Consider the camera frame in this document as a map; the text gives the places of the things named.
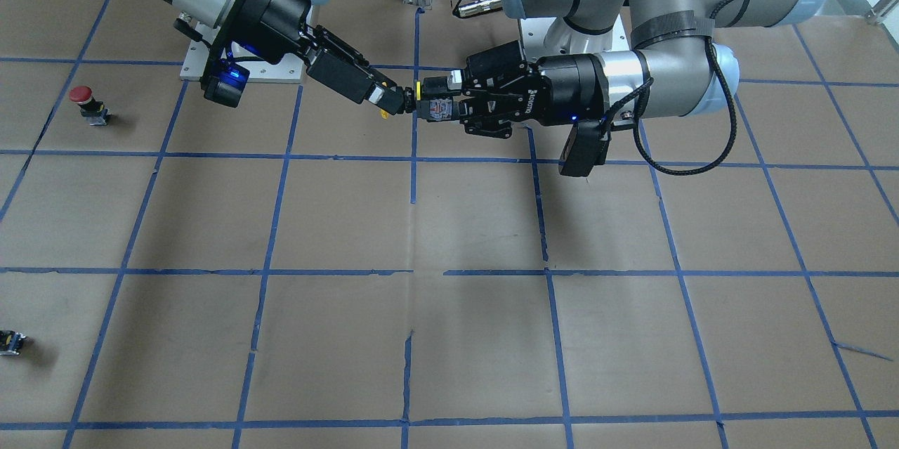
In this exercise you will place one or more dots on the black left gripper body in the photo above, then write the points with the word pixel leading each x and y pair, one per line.
pixel 570 86

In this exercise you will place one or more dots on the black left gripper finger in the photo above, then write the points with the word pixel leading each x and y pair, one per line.
pixel 493 115
pixel 502 69

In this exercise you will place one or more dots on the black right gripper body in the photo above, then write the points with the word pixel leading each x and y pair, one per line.
pixel 277 5

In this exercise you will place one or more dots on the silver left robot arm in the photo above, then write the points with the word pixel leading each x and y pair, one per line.
pixel 670 43

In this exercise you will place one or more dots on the red push button switch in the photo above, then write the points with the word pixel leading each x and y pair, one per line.
pixel 92 110

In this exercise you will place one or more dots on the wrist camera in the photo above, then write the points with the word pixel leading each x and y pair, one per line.
pixel 223 82
pixel 587 145

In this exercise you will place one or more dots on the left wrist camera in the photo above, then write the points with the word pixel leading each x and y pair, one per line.
pixel 587 145

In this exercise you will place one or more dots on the small black switch block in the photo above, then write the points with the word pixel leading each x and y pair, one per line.
pixel 12 342

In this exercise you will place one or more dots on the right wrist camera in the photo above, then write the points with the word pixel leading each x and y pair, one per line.
pixel 223 82

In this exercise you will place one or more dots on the yellow push button switch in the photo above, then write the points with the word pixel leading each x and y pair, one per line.
pixel 431 99

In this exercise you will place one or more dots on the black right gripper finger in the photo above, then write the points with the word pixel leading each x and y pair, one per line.
pixel 357 82
pixel 325 39

